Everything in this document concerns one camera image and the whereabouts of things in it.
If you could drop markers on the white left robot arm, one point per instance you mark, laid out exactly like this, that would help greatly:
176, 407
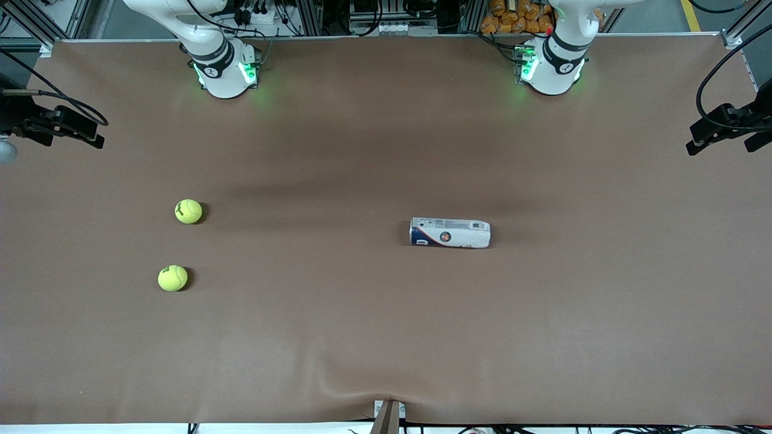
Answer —
552, 75

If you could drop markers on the metal table edge bracket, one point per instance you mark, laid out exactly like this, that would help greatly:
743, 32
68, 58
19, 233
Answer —
389, 422

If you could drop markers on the aluminium frame profile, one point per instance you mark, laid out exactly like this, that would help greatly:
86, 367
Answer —
36, 27
733, 39

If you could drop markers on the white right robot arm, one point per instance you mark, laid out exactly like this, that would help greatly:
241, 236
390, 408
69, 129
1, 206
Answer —
220, 72

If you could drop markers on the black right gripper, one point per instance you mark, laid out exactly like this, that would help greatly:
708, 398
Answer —
13, 113

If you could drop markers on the white blue tennis ball can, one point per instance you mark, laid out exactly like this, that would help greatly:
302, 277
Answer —
450, 232

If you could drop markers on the yellow tennis ball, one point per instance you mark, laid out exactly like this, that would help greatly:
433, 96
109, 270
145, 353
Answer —
188, 211
173, 278

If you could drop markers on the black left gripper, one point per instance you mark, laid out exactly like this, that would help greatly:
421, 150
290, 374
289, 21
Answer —
761, 110

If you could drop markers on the white power strip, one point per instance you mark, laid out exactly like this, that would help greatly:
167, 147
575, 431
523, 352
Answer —
262, 15

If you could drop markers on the orange bag pile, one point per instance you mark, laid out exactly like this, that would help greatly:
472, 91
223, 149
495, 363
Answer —
512, 18

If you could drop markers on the grey electronics box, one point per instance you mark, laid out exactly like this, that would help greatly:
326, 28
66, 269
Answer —
392, 27

